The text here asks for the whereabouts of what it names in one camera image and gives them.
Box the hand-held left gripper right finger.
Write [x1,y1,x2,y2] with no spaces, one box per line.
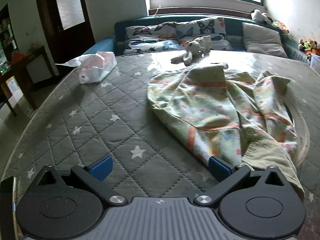
[193,156,290,207]

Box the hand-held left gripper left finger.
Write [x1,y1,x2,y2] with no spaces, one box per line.
[32,155,128,207]

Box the patterned fleece garment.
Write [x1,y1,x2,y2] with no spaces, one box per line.
[147,64,306,200]

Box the white tissue pack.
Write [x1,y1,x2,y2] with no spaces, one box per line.
[55,51,117,84]

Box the black smartphone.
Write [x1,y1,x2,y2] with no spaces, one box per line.
[0,176,18,240]

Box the dark wooden side table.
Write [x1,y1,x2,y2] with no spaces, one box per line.
[0,45,53,117]

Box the grey long-eared plush toy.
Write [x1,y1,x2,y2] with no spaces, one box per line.
[170,35,212,67]

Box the butterfly print pillow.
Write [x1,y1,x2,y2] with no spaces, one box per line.
[124,22,187,55]
[175,17,233,52]

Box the grey pillow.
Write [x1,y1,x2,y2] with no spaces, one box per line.
[242,22,288,58]

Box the teal sofa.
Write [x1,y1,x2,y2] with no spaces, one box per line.
[82,14,313,64]

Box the clear plastic storage container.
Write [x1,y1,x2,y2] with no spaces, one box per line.
[310,54,320,73]

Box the brown and green plush toy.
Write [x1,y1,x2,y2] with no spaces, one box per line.
[299,38,320,55]

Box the orange green plush toy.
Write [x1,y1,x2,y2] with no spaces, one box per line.
[272,20,290,34]

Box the black and white plush toy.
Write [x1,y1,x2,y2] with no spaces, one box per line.
[251,9,273,24]

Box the dark wooden door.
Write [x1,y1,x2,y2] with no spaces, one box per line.
[34,0,96,46]

